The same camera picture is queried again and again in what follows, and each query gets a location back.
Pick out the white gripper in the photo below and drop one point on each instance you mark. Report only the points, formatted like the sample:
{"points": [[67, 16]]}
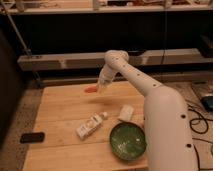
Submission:
{"points": [[106, 77]]}

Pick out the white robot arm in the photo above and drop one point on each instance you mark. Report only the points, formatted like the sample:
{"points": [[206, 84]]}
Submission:
{"points": [[168, 135]]}

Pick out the green ceramic bowl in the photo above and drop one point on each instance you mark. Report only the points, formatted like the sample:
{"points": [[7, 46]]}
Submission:
{"points": [[127, 141]]}

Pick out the grey metal shelf beam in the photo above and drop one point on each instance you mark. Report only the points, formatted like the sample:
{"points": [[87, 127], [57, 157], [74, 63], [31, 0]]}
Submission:
{"points": [[96, 60]]}

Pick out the white milk carton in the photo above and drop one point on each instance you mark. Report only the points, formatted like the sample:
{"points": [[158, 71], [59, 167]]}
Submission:
{"points": [[91, 125]]}

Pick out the small white box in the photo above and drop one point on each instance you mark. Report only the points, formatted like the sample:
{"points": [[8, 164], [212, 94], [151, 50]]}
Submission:
{"points": [[126, 113]]}

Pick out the wooden table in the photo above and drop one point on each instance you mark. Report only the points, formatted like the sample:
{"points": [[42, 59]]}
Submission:
{"points": [[62, 110]]}

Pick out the diagonal metal pole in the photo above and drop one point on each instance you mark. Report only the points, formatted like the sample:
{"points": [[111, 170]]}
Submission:
{"points": [[26, 50]]}

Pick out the black smartphone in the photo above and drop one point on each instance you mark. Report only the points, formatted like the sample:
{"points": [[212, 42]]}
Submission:
{"points": [[35, 137]]}

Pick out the upper wooden shelf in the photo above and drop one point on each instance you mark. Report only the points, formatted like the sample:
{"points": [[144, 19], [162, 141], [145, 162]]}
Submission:
{"points": [[101, 6]]}

